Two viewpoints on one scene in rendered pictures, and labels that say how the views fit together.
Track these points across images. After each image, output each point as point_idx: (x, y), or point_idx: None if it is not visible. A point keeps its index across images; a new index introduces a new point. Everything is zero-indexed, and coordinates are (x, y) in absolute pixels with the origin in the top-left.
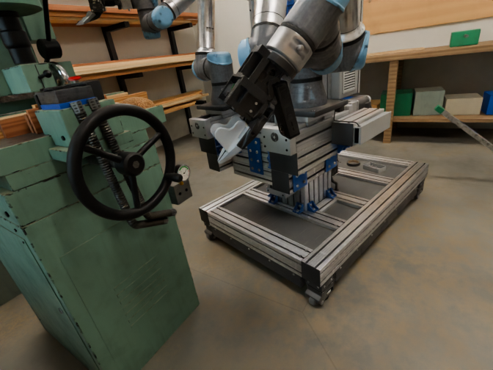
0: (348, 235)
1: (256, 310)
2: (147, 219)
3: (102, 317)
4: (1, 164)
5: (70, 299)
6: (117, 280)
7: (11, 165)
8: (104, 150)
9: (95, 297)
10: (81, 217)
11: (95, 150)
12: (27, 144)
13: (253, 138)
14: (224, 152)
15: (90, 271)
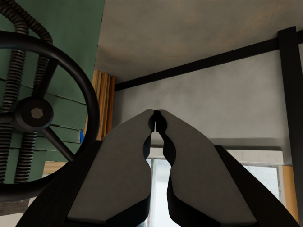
0: None
1: None
2: (27, 24)
3: (89, 0)
4: (74, 151)
5: (95, 38)
6: (62, 2)
7: (70, 148)
8: (16, 134)
9: (84, 17)
10: (52, 78)
11: (67, 152)
12: (51, 159)
13: (269, 194)
14: (152, 130)
15: (75, 36)
